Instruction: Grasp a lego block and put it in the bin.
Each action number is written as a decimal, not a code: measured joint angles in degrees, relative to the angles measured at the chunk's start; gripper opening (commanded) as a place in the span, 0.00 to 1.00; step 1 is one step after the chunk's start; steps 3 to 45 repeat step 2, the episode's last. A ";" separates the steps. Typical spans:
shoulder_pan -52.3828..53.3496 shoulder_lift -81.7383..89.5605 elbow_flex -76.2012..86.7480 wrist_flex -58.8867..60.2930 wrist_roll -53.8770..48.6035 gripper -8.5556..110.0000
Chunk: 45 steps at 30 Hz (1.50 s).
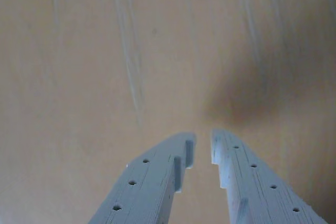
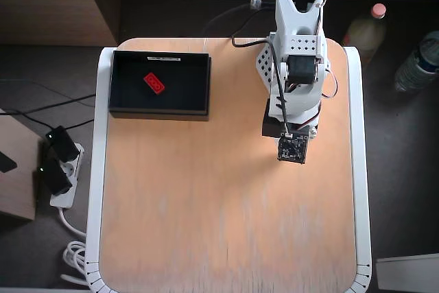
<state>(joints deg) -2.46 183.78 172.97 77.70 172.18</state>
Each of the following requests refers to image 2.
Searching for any white power cable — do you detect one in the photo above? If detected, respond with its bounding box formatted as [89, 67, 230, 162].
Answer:
[58, 205, 91, 287]

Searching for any red white servo wire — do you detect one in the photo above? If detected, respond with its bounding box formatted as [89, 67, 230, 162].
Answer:
[287, 104, 324, 133]

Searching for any black flat object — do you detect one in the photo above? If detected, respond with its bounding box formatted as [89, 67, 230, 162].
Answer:
[0, 151, 18, 174]

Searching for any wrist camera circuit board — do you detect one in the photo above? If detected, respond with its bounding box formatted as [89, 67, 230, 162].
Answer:
[276, 133, 308, 165]

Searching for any black camera usb cable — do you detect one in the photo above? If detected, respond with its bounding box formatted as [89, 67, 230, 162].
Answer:
[201, 0, 292, 136]

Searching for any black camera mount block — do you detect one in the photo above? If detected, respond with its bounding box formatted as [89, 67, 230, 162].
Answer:
[261, 99, 286, 139]

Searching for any brown wooden bed frame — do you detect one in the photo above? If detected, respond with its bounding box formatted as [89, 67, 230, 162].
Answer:
[0, 0, 439, 47]

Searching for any black power adapter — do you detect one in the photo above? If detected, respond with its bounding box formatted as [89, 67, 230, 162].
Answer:
[45, 126, 80, 162]
[36, 159, 73, 196]

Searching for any white box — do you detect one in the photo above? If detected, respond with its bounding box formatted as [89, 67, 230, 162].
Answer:
[375, 253, 439, 291]

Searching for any black cardboard bin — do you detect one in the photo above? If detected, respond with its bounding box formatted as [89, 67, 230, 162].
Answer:
[108, 49, 213, 122]

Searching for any clear plastic water bottle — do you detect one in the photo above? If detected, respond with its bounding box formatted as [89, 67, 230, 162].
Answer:
[393, 30, 439, 93]

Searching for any white power strip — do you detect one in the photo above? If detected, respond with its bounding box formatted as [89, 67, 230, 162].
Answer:
[49, 141, 85, 209]

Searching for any yellow bottle pink cap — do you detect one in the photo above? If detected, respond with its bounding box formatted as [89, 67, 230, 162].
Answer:
[342, 3, 389, 65]

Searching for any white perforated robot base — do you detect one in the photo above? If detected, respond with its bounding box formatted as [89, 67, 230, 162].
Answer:
[255, 31, 333, 85]

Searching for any white table rim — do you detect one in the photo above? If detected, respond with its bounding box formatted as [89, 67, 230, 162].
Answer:
[84, 45, 373, 293]

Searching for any red lego brick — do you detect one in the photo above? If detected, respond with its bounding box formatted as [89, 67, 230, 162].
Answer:
[143, 72, 166, 95]

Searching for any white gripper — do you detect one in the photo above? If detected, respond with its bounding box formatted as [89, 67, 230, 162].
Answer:
[269, 83, 323, 139]

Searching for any black floor cable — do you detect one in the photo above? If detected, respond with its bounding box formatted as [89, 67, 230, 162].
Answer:
[19, 110, 95, 134]

